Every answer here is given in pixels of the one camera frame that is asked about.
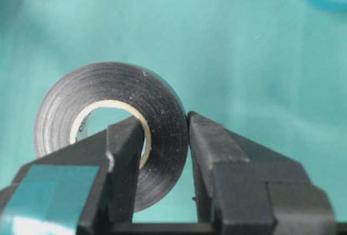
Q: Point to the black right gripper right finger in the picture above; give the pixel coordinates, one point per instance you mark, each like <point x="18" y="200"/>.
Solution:
<point x="246" y="188"/>

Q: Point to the green table cloth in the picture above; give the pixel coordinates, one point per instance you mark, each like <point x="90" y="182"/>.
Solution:
<point x="271" y="70"/>

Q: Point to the black tape roll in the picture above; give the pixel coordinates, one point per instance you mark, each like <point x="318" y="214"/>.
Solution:
<point x="135" y="89"/>

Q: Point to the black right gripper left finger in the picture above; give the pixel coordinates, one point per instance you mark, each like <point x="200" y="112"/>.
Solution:
<point x="83" y="188"/>

